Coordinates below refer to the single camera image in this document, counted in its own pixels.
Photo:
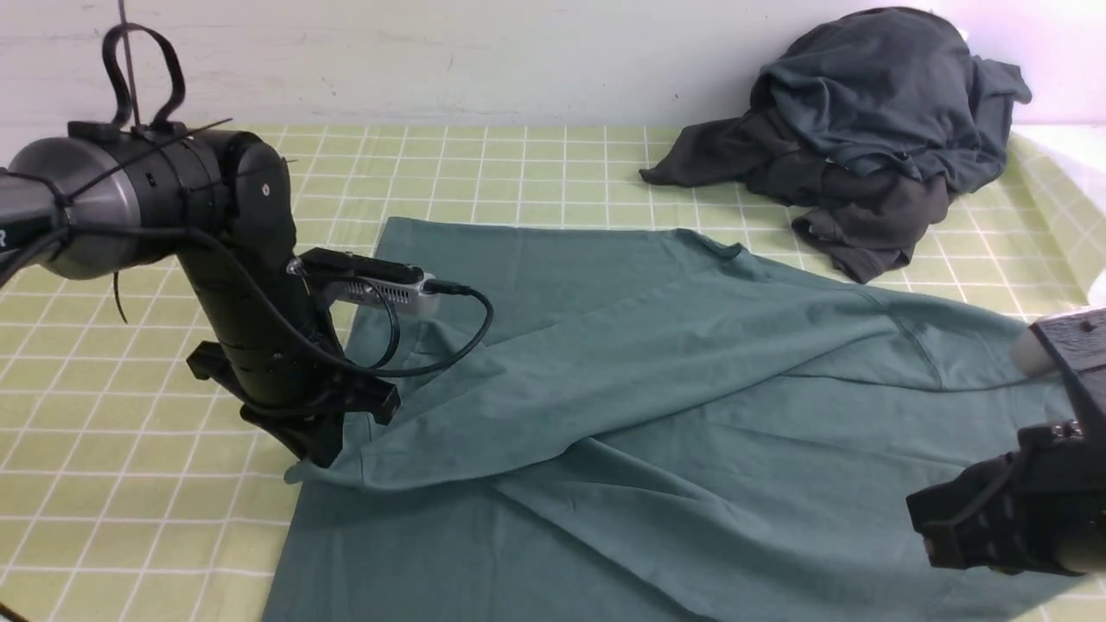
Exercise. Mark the dark brown crumpled garment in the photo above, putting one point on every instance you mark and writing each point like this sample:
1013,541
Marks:
866,224

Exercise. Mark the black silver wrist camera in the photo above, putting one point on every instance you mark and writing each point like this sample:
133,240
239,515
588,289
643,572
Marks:
334,276

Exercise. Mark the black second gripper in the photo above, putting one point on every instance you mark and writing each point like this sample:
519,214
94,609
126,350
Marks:
1039,509

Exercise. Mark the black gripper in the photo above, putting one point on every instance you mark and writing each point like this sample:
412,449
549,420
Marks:
302,397

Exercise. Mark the dark grey-blue crumpled shirt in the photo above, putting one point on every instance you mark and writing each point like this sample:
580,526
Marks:
896,87

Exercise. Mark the green checkered tablecloth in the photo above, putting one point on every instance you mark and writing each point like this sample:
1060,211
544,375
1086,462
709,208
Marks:
133,493

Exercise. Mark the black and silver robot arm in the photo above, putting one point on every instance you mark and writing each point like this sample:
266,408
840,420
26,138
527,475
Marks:
303,340

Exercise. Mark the green long-sleeved shirt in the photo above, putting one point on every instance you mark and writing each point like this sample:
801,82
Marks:
658,427

